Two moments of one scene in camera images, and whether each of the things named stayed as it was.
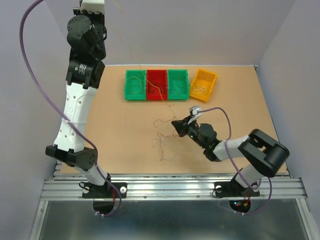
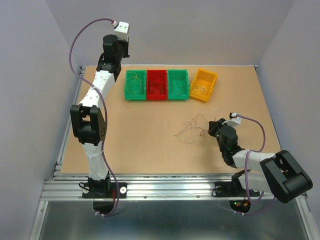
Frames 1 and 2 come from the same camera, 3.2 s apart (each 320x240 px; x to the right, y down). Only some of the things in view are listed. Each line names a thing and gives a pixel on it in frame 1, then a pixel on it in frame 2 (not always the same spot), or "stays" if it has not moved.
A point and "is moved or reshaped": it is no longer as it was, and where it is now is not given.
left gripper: [99, 16] -> [125, 44]
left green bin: [135, 86] stays
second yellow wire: [201, 90] stays
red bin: [158, 77] stays
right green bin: [178, 84] stays
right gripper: [182, 125] -> [213, 125]
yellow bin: [202, 84] stays
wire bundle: [166, 129] is moved or reshaped
